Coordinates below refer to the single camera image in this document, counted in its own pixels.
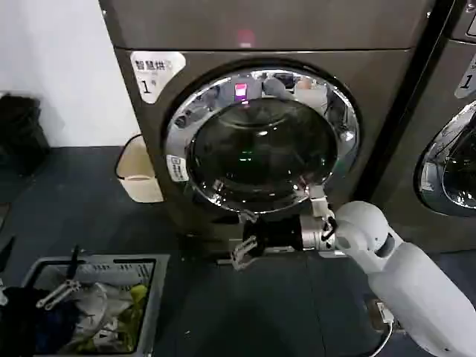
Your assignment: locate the small white code sticker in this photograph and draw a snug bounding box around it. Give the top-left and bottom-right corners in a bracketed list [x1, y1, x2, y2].
[166, 153, 190, 183]

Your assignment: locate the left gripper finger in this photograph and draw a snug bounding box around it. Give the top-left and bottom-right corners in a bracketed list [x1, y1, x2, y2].
[0, 235, 16, 277]
[35, 244, 82, 310]

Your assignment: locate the grey dryer numbered one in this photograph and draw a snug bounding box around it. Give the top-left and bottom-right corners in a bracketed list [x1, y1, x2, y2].
[97, 0, 457, 266]

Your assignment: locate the yellow-green cloth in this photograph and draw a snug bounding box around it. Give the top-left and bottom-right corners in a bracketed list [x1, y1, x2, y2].
[76, 284, 149, 353]

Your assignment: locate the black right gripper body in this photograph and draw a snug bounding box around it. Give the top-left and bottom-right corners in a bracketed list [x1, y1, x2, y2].
[242, 216, 303, 250]

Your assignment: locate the floor power socket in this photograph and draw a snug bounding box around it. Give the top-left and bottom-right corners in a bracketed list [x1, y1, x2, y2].
[365, 294, 407, 336]

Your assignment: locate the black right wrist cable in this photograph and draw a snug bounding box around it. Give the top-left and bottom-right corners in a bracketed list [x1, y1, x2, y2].
[321, 217, 338, 241]

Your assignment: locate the dark blue cloth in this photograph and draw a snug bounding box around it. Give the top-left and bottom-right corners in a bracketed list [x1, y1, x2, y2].
[35, 297, 81, 354]

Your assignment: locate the round glass dryer door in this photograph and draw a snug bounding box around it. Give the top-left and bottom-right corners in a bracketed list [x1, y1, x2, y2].
[414, 99, 476, 219]
[166, 66, 360, 214]

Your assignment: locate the grey dryer with partial label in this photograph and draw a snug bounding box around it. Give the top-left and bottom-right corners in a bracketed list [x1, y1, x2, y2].
[375, 0, 476, 255]

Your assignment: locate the beige plastic bin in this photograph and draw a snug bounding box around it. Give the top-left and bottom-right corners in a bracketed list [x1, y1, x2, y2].
[115, 133, 165, 204]

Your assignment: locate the grey laundry basket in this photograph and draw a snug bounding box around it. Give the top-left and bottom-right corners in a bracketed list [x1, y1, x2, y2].
[21, 254, 171, 355]

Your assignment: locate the white power cable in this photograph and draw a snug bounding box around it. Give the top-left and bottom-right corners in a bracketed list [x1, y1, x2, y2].
[370, 318, 396, 357]

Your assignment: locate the white number sticker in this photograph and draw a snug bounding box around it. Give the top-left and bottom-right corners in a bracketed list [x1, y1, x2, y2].
[129, 51, 187, 105]
[453, 53, 476, 100]

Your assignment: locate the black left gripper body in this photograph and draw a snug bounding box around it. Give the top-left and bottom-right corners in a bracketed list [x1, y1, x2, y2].
[4, 285, 42, 325]

